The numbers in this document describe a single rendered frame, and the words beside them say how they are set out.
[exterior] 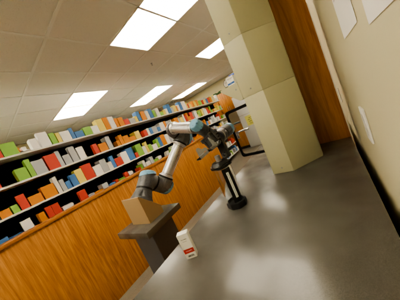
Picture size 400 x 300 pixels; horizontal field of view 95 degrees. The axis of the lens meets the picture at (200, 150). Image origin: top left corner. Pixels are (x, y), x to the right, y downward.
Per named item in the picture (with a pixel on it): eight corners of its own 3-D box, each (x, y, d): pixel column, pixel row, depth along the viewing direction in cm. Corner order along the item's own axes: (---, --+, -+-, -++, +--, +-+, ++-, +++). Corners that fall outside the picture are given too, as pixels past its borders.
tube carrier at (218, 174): (246, 205, 84) (228, 163, 82) (225, 210, 88) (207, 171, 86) (247, 194, 94) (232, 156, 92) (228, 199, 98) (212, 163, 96)
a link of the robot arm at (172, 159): (147, 188, 140) (174, 125, 151) (163, 193, 149) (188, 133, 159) (153, 191, 131) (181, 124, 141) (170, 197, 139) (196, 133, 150)
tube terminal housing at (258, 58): (322, 145, 118) (280, 27, 109) (323, 165, 92) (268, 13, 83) (283, 155, 133) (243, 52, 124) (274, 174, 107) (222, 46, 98)
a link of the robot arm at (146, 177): (133, 187, 130) (137, 170, 137) (149, 192, 138) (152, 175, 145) (140, 184, 123) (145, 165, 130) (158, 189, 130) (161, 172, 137)
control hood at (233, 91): (259, 93, 127) (253, 80, 126) (243, 99, 102) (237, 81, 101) (244, 100, 134) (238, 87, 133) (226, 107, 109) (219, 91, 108)
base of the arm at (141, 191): (125, 200, 123) (128, 186, 128) (141, 205, 134) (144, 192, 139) (140, 198, 116) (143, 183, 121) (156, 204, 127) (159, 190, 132)
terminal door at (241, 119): (277, 150, 132) (257, 97, 128) (242, 157, 154) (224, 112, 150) (278, 149, 133) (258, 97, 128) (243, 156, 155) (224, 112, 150)
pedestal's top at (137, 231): (119, 238, 123) (116, 234, 122) (152, 211, 149) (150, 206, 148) (149, 239, 105) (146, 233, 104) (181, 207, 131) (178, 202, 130)
